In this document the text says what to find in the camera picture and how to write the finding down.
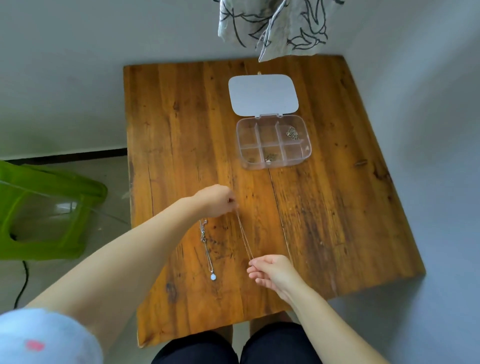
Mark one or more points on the person's right middle finger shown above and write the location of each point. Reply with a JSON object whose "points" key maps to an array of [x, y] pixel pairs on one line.
{"points": [[255, 276]]}

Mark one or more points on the green plastic stool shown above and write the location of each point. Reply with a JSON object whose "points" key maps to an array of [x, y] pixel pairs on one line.
{"points": [[41, 213]]}

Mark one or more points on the person's left fingers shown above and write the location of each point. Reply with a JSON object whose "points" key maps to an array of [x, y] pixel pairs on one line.
{"points": [[233, 201]]}

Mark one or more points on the person's left hand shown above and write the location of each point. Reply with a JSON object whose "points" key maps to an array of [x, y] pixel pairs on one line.
{"points": [[213, 200]]}

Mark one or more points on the person's left forearm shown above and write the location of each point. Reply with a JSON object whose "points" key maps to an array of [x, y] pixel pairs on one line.
{"points": [[112, 268]]}

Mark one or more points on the person's right hand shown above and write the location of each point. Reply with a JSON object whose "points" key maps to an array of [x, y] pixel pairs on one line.
{"points": [[275, 272]]}

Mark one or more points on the silver jewelry piece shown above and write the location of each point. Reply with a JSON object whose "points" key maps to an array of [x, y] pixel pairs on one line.
{"points": [[292, 132]]}

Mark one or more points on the person's right forearm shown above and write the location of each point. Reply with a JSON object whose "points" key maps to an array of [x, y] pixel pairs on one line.
{"points": [[330, 326]]}

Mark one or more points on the person's legs in dark shorts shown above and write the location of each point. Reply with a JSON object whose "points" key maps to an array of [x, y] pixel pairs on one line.
{"points": [[240, 345]]}

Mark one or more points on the leaf print white cloth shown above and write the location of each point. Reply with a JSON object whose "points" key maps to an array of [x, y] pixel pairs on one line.
{"points": [[277, 24]]}

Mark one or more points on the wooden table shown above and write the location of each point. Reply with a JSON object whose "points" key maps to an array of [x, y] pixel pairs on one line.
{"points": [[262, 195]]}

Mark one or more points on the person's right thumb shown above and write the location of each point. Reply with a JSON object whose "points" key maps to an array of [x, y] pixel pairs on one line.
{"points": [[262, 261]]}

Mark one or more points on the clear plastic compartment box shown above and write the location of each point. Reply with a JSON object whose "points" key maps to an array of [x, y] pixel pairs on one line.
{"points": [[268, 122]]}

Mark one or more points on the white sleeve with pink print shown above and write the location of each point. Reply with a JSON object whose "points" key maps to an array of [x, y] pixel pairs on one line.
{"points": [[45, 337]]}

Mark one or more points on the small dark jewelry piece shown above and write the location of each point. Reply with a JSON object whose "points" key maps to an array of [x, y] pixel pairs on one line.
{"points": [[269, 157]]}

